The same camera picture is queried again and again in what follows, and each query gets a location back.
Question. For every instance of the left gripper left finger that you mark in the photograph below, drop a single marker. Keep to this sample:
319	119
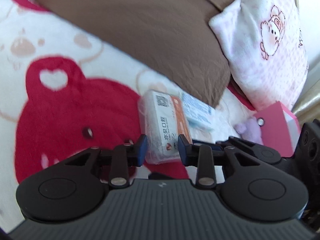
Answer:
123	157

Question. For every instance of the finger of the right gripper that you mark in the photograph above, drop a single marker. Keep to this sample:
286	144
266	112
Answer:
261	152

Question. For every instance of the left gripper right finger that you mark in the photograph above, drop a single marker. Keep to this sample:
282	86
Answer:
198	154

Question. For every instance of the purple plush toy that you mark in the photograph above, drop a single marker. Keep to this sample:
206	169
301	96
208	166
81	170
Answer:
250	130

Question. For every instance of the light blue small box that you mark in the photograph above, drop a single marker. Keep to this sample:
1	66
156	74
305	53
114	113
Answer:
197	112

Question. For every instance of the orange white floss box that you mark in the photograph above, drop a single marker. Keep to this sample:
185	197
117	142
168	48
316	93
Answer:
162	120

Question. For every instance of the pink cardboard box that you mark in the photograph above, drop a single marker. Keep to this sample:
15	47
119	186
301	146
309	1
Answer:
280	128

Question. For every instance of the gold satin curtain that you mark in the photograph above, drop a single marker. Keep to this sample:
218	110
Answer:
307	107

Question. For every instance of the bear print bed blanket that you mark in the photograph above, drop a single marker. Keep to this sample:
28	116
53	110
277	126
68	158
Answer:
64	89

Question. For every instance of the pink checked cartoon pillow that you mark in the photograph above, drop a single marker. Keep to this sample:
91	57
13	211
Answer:
262	42

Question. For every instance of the brown pillow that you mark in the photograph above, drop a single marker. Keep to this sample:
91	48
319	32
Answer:
171	37

